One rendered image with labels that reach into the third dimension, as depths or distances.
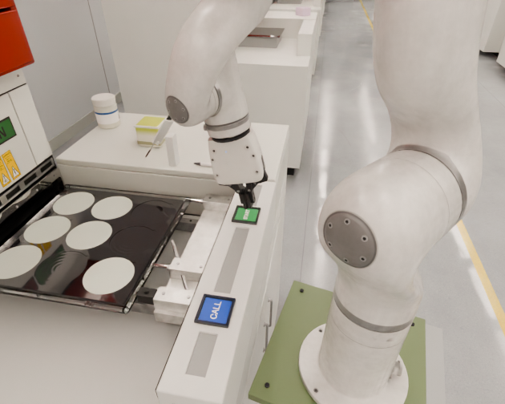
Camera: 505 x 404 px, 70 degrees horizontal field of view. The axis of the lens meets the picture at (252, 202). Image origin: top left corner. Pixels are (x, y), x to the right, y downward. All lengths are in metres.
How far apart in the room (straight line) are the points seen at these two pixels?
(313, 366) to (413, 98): 0.49
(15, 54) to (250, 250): 0.66
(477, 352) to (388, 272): 1.58
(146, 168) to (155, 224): 0.18
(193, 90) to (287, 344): 0.49
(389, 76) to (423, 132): 0.10
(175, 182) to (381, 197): 0.70
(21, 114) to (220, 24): 0.65
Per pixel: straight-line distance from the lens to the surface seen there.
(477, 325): 2.07
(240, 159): 0.69
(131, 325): 0.81
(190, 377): 0.57
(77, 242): 0.91
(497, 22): 6.97
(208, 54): 0.54
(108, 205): 1.01
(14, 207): 1.05
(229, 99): 0.64
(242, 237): 0.75
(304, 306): 0.80
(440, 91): 0.41
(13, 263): 0.93
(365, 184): 0.39
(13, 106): 1.05
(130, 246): 0.86
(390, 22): 0.40
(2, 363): 0.87
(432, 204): 0.41
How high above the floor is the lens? 1.45
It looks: 36 degrees down
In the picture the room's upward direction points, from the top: straight up
